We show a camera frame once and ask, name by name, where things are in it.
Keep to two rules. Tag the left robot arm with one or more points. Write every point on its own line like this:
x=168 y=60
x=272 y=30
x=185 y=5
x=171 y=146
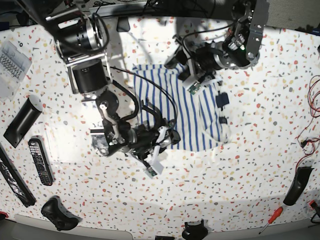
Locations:
x=239 y=50

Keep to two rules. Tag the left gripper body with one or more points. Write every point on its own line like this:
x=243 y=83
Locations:
x=203 y=65

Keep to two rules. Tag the long black flat bar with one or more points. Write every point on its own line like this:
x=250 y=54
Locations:
x=15 y=181

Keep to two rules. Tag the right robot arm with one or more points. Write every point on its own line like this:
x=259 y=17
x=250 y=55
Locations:
x=127 y=124

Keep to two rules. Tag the black tv remote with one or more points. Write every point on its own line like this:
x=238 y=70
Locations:
x=41 y=161

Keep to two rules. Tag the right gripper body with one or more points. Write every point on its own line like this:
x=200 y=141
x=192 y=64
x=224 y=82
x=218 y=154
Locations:
x=150 y=157

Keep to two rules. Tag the blue white striped t-shirt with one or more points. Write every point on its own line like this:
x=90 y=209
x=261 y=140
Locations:
x=199 y=122

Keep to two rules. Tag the black cylinder speaker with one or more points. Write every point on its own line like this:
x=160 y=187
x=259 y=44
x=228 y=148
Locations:
x=24 y=120

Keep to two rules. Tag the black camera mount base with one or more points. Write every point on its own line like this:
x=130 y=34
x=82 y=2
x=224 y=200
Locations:
x=194 y=230

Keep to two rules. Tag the black game controller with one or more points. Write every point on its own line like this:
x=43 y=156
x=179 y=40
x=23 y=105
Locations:
x=55 y=215

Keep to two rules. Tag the small red black clip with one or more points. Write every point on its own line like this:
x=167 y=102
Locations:
x=313 y=204

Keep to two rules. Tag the red handled screwdriver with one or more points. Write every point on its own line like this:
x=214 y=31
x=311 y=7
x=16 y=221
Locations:
x=274 y=216

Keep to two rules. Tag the grey clamp at table edge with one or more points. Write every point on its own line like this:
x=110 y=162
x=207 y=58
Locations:
x=123 y=25

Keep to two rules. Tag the black curved handle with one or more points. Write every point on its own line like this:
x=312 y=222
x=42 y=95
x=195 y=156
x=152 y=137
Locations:
x=298 y=185

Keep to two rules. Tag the clear plastic screw box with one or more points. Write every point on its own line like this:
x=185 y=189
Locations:
x=14 y=65

